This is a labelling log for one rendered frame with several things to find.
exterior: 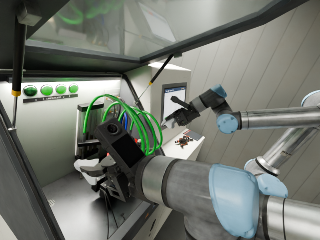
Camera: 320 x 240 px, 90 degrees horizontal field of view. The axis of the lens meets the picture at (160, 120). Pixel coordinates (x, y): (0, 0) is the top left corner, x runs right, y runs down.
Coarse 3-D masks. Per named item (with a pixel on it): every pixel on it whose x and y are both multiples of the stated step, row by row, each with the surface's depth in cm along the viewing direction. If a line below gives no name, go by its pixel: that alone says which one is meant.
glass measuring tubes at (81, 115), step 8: (80, 104) 85; (88, 104) 87; (96, 104) 90; (80, 112) 87; (96, 112) 96; (80, 120) 88; (88, 120) 91; (96, 120) 97; (80, 128) 89; (88, 128) 93; (80, 136) 91; (88, 136) 96; (80, 152) 96; (88, 152) 102; (96, 152) 107
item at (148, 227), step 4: (156, 208) 98; (160, 208) 111; (156, 212) 104; (152, 216) 98; (156, 216) 110; (148, 220) 92; (152, 220) 104; (156, 220) 117; (144, 224) 88; (148, 224) 97; (152, 224) 109; (144, 228) 92; (148, 228) 102; (152, 228) 114; (140, 232) 88; (144, 232) 97; (148, 232) 109; (136, 236) 83; (140, 236) 92; (144, 236) 103; (148, 236) 116
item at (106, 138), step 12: (108, 120) 29; (96, 132) 28; (108, 132) 28; (120, 132) 29; (108, 144) 27; (120, 144) 28; (132, 144) 30; (120, 156) 27; (132, 156) 28; (144, 156) 30; (120, 168) 29; (132, 168) 27
